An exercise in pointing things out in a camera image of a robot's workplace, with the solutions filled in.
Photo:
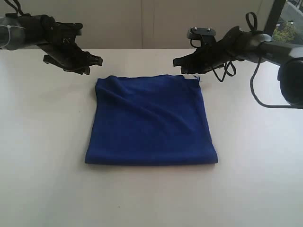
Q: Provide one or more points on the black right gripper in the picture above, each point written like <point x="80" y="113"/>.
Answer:
<point x="206" y="57"/>

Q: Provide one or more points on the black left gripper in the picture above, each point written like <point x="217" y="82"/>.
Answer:
<point x="63" y="52"/>

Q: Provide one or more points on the blue microfiber cloth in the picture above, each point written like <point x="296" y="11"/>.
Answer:
<point x="150" y="121"/>

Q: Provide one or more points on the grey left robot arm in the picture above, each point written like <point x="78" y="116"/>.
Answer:
<point x="18" y="32"/>

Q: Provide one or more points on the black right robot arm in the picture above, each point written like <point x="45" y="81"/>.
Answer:
<point x="254" y="46"/>

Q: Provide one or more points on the green tree outside window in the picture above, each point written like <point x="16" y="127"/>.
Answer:
<point x="284" y="32"/>

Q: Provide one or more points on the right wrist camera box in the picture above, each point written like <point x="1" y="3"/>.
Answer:
<point x="196" y="33"/>

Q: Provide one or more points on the black window frame post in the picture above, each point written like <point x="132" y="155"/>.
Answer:
<point x="274" y="16"/>

